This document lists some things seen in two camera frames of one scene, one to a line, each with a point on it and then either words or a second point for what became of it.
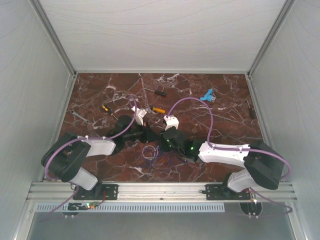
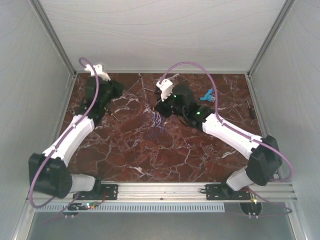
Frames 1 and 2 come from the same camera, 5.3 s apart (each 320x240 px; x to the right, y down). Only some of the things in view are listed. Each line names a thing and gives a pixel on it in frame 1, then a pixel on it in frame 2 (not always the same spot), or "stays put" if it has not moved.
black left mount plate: (102, 192) stays put
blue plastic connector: (208, 96) stays put
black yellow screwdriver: (109, 111) stays put
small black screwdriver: (253, 116) stays put
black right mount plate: (221, 191) stays put
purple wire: (160, 162) -> (157, 119)
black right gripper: (163, 147) -> (159, 107)
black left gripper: (149, 135) -> (118, 88)
